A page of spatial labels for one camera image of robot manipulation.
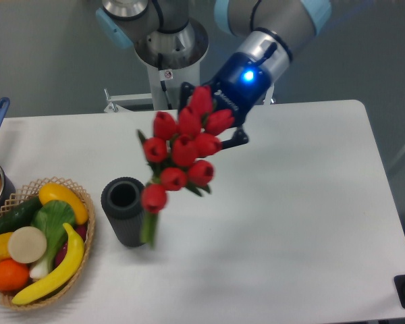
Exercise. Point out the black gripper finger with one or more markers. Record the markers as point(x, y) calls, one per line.
point(190, 96)
point(239, 138)

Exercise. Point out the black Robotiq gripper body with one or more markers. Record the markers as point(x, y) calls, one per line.
point(239, 84)

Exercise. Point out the red tulip bouquet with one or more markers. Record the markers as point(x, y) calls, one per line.
point(177, 151)

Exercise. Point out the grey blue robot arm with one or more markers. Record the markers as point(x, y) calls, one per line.
point(277, 29)

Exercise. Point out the dark grey ribbed vase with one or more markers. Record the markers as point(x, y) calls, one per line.
point(120, 200)

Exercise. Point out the yellow squash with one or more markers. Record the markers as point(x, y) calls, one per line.
point(53, 191)

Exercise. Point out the dark red vegetable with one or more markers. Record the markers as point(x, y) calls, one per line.
point(82, 231)

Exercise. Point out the green bok choy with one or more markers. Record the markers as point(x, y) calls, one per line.
point(49, 220)

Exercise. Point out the green cucumber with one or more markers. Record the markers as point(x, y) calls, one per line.
point(20, 215)

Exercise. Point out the yellow banana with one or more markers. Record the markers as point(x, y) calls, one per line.
point(59, 276)

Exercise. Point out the beige round slice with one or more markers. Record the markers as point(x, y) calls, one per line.
point(27, 245)

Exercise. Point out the orange fruit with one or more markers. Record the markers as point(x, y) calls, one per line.
point(13, 275)

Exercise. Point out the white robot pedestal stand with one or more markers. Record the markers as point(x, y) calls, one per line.
point(170, 60)

